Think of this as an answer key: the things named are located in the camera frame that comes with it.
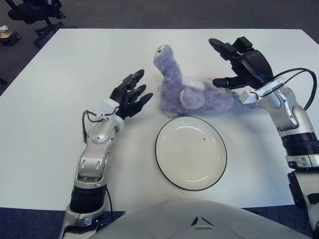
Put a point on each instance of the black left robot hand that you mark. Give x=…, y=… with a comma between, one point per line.
x=127, y=97

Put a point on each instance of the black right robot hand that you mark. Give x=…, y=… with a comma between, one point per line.
x=251, y=66

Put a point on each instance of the purple plush rabbit doll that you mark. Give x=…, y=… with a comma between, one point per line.
x=179, y=94

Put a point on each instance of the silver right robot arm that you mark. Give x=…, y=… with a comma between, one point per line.
x=289, y=117

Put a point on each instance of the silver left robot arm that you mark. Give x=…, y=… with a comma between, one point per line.
x=92, y=159

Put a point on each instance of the white plate with black rim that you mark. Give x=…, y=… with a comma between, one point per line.
x=190, y=154

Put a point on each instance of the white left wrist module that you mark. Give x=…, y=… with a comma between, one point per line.
x=108, y=105

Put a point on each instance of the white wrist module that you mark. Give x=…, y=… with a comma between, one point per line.
x=246, y=97
x=108, y=105

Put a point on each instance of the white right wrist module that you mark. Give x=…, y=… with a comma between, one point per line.
x=246, y=97

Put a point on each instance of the black office chair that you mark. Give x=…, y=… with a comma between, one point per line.
x=30, y=17

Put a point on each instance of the grey robot torso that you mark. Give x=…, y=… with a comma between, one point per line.
x=174, y=219

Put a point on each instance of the brown cardboard box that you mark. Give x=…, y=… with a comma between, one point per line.
x=10, y=37

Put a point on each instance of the white crumpled paper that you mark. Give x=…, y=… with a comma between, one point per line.
x=3, y=28

